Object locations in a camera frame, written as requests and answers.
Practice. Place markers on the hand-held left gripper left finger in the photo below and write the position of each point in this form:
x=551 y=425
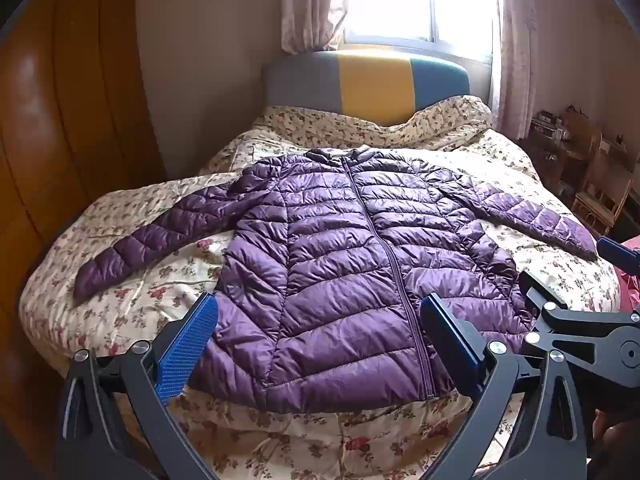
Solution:
x=187 y=345

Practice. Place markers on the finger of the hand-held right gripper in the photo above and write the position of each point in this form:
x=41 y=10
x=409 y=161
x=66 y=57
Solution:
x=542 y=287
x=617 y=252

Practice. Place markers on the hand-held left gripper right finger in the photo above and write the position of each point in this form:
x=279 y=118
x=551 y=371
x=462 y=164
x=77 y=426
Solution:
x=452 y=350

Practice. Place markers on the purple quilted down jacket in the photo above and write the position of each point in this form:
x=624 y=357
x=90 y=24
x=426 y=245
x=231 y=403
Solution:
x=325 y=260

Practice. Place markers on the pink cloth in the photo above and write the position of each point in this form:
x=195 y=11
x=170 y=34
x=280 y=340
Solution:
x=629 y=285

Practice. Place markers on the large-rose floral quilt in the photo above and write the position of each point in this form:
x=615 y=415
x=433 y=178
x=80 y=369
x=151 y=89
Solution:
x=125 y=310

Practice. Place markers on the rattan wooden chair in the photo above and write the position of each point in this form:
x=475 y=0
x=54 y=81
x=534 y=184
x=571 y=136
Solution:
x=605 y=180

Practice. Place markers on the cluttered wooden desk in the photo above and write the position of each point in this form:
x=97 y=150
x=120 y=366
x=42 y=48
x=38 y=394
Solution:
x=560 y=145

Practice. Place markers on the pink floral curtain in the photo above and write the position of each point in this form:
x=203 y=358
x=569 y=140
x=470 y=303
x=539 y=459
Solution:
x=515 y=45
x=310 y=5

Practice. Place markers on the wooden wardrobe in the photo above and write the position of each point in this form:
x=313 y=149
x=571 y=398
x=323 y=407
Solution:
x=65 y=125

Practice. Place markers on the grey yellow teal headboard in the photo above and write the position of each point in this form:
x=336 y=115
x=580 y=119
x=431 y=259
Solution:
x=370 y=80

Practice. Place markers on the window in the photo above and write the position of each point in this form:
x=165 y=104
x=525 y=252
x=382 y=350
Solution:
x=415 y=5

